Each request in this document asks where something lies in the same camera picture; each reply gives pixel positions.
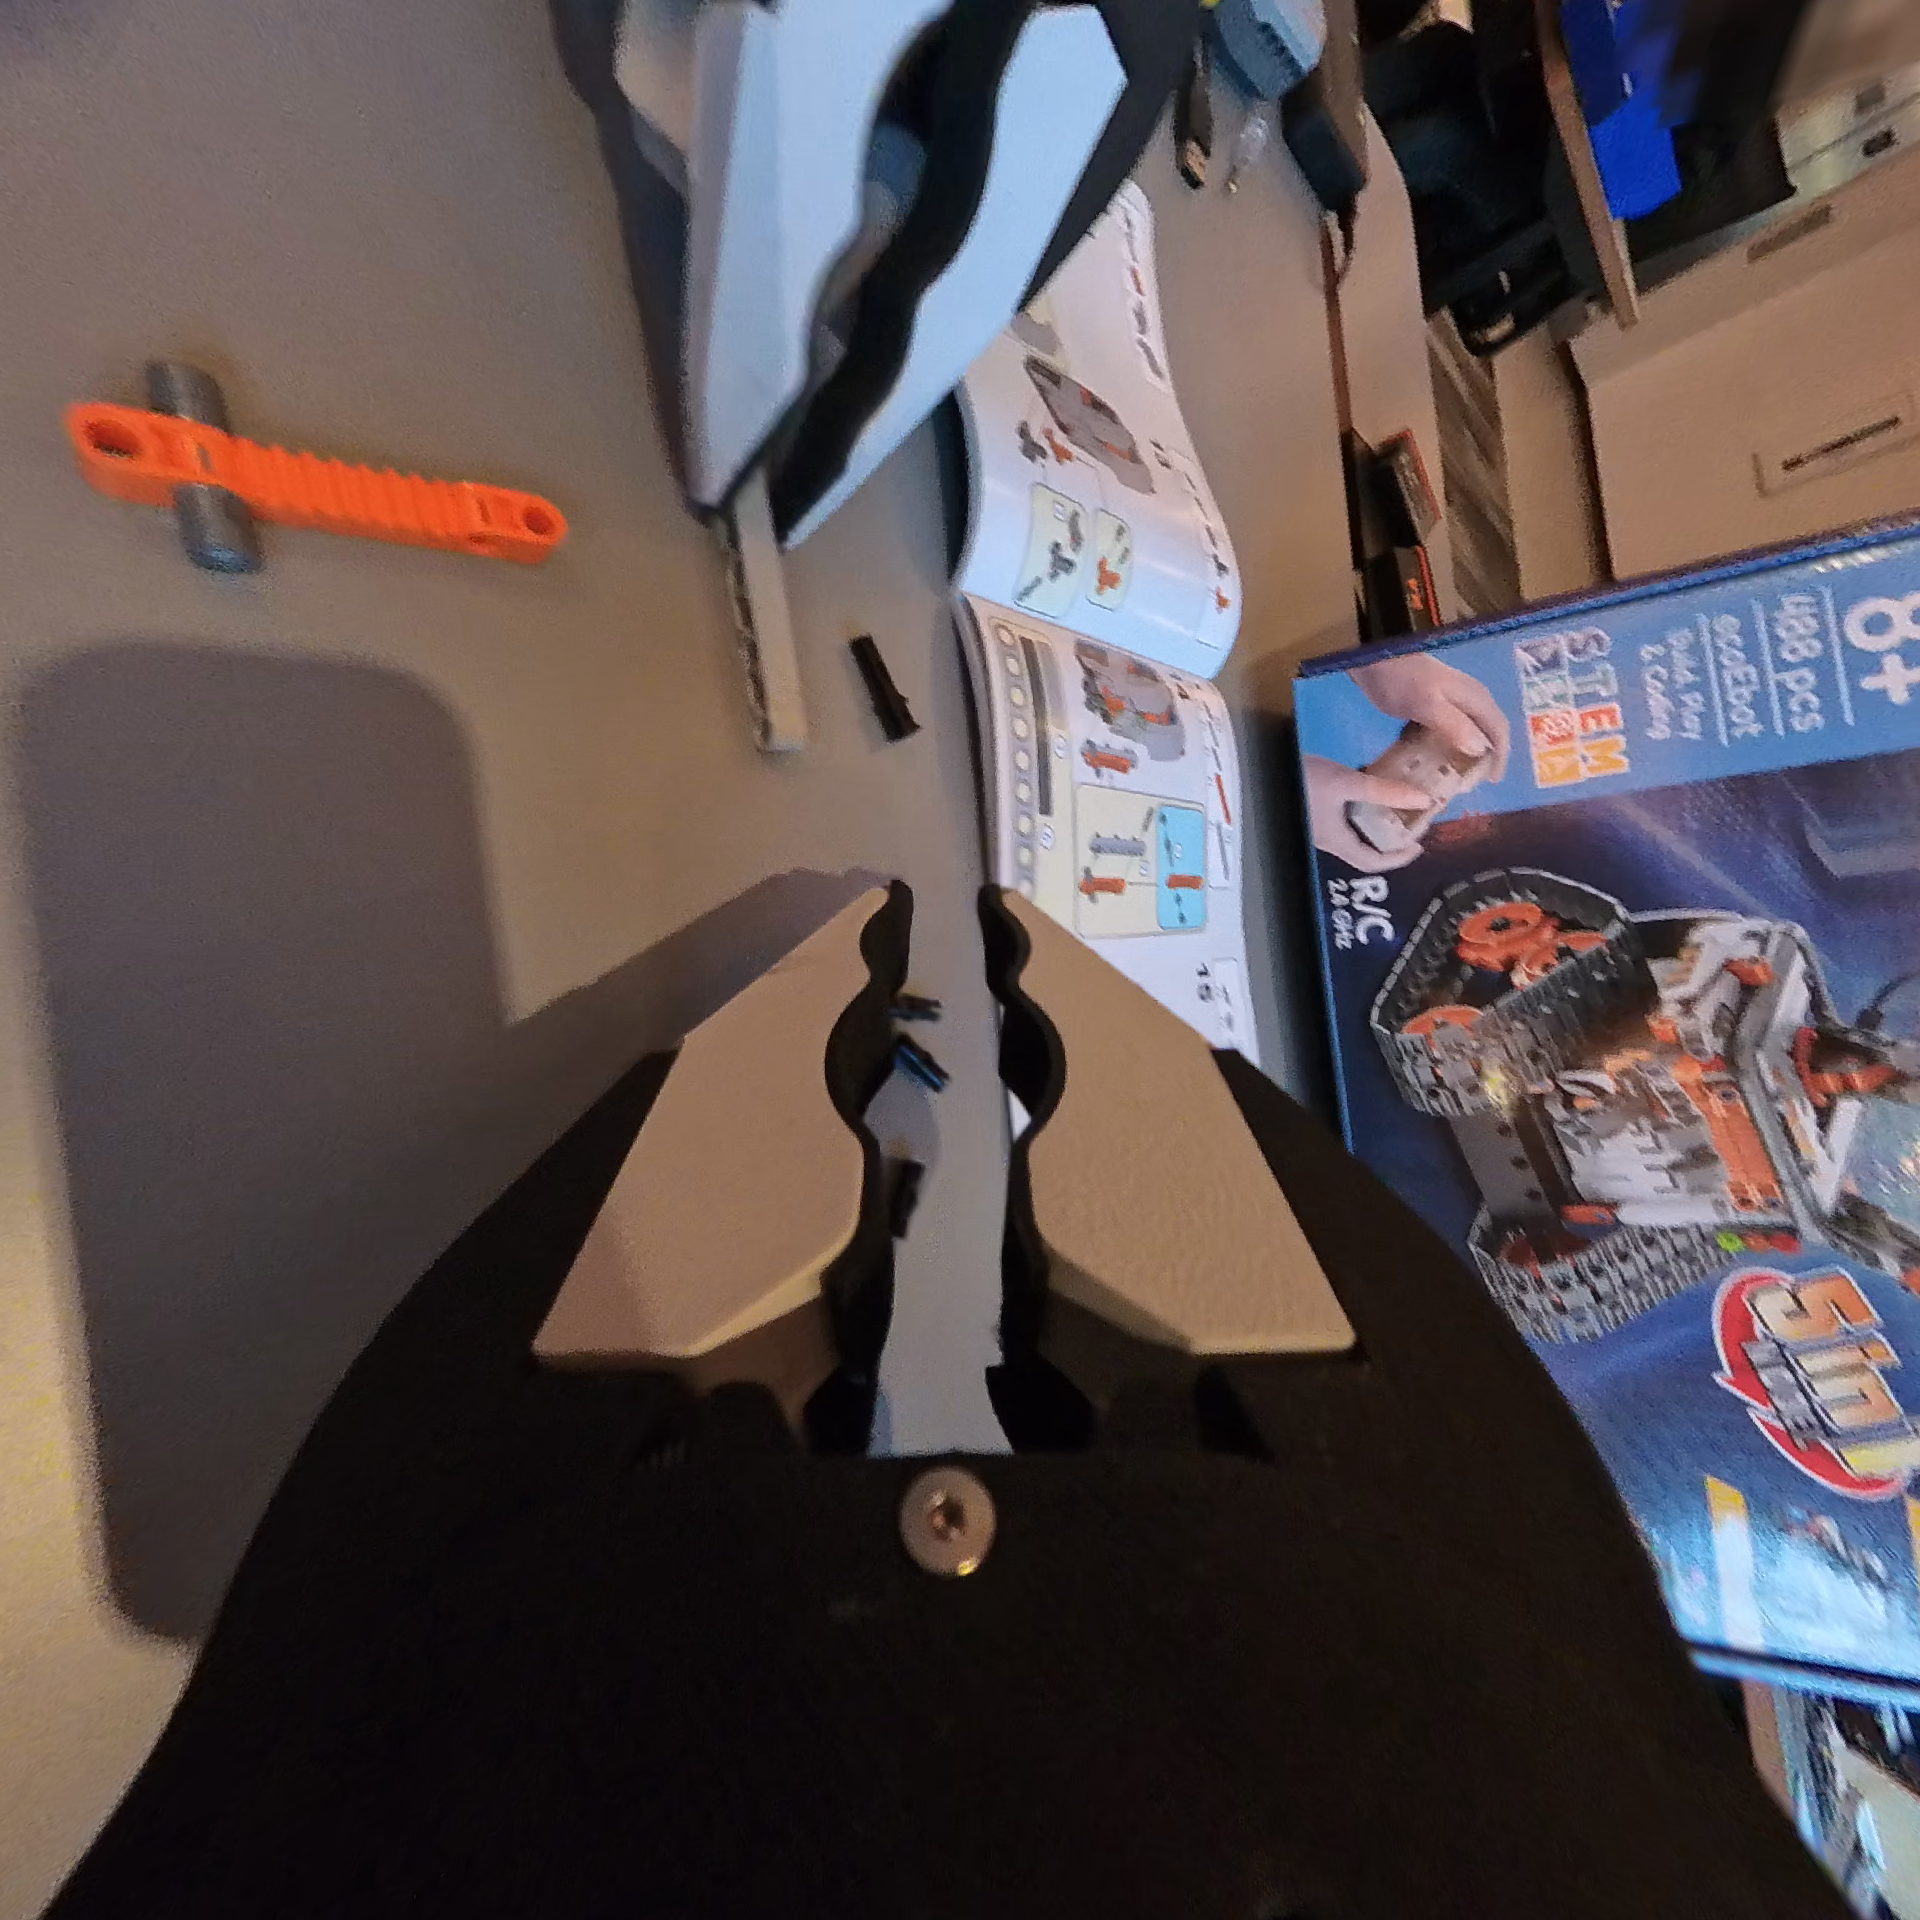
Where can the light grey toy beam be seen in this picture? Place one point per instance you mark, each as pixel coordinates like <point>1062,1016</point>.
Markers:
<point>765,632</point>

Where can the orange toothed toy beam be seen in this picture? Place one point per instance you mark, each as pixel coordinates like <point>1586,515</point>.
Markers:
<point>346,487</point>

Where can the small black connector pin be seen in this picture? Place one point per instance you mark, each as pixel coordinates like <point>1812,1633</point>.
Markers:
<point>924,1061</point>
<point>914,1007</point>

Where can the grey toy axle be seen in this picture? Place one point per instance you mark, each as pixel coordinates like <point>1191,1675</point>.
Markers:
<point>183,393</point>

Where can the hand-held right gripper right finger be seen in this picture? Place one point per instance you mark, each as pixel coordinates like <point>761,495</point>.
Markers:
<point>1184,1201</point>

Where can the blue toy kit box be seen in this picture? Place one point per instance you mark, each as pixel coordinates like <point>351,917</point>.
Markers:
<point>1619,1052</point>

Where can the cardboard box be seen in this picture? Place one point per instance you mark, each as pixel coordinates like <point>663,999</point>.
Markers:
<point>1755,390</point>

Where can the long black connector pin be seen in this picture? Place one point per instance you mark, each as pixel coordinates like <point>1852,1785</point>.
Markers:
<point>886,689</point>

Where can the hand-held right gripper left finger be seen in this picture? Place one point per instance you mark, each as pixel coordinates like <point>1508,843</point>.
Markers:
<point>721,1184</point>

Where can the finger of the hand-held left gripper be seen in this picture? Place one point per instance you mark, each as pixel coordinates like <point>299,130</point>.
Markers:
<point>1019,197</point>
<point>780,224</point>

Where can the open instruction booklet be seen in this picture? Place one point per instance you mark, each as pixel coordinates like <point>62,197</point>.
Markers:
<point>1109,749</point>

